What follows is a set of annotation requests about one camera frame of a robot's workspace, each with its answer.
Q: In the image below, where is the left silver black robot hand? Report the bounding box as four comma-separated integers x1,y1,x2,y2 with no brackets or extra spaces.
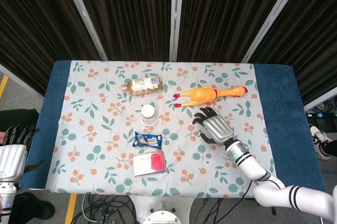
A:
0,123,45,181

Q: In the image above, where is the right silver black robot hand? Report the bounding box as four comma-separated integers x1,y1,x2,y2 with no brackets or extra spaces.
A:
193,106,235,145

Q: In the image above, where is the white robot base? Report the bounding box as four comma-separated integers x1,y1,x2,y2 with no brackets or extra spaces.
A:
131,195,196,224

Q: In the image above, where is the yellow rubber chicken toy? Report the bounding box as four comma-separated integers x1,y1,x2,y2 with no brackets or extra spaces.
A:
172,85,249,108

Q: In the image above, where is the black trouser leg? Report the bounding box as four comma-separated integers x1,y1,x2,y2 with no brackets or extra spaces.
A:
0,108,39,133
319,139,337,159

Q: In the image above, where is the black shoe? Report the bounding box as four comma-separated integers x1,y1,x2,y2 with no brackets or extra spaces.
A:
7,191,56,224

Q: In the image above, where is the red flat case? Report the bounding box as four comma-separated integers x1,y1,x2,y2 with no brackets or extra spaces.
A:
132,151,166,178

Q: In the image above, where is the blue table cover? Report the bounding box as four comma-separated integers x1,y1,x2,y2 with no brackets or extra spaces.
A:
19,60,326,192

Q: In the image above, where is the white paper cup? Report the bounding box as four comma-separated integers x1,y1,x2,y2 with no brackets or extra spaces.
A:
140,104,159,126

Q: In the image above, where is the blue Oreo cookie pack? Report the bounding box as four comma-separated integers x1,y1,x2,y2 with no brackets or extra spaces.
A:
131,131,163,148

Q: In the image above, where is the clear plastic tea bottle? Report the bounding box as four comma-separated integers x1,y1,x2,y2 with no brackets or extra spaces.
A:
120,76,163,96

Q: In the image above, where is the floral leaf and fruit tablecloth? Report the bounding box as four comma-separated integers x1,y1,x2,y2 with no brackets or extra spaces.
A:
45,60,276,198

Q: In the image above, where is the white and black sneaker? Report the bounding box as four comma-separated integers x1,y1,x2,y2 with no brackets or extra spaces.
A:
309,125,330,159

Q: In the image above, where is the dark pleated partition panel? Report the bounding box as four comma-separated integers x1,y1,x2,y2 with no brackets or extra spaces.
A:
177,0,295,63
249,0,337,105
71,0,175,62
0,0,103,96

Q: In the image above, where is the white cable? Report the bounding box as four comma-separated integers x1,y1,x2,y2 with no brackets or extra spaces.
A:
81,192,98,222

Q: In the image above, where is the black cable bundle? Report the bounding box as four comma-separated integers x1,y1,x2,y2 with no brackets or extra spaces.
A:
71,192,139,224

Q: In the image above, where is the white partition post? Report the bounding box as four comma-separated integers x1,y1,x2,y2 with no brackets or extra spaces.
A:
58,0,108,61
241,0,308,64
171,0,180,62

